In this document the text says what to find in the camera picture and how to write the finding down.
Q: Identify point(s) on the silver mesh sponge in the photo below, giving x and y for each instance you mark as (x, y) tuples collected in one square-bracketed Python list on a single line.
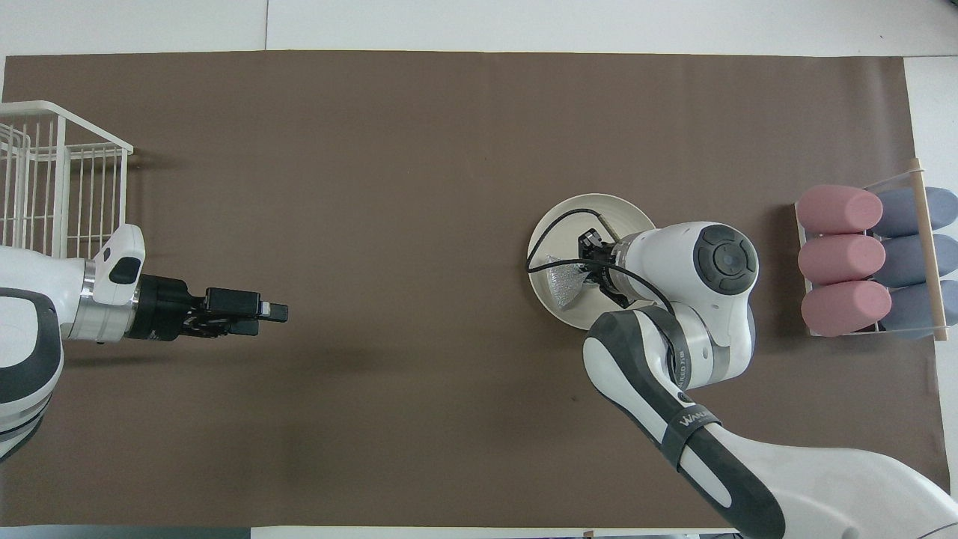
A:
[(565, 284)]

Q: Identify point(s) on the brown table mat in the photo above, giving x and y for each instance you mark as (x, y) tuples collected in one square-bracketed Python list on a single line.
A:
[(412, 165)]

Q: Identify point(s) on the white cup holder rack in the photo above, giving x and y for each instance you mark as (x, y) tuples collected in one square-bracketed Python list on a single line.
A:
[(928, 247)]

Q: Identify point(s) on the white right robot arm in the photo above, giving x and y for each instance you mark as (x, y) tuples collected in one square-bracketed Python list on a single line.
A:
[(711, 314)]

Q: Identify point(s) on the blue plastic cup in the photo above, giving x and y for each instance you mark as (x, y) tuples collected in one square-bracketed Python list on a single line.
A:
[(902, 212), (909, 308), (905, 260)]

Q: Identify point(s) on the pink plastic cup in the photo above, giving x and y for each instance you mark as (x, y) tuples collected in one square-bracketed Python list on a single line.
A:
[(842, 308), (837, 209), (838, 260)]

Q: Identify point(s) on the cream round plate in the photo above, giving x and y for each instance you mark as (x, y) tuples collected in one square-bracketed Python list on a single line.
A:
[(561, 224)]

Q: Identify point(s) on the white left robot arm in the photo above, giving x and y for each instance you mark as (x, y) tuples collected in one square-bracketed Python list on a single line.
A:
[(37, 292)]

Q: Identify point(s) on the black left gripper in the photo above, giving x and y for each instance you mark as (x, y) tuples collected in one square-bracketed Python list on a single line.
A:
[(165, 308)]

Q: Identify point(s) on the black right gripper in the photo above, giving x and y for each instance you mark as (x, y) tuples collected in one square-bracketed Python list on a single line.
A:
[(602, 271)]

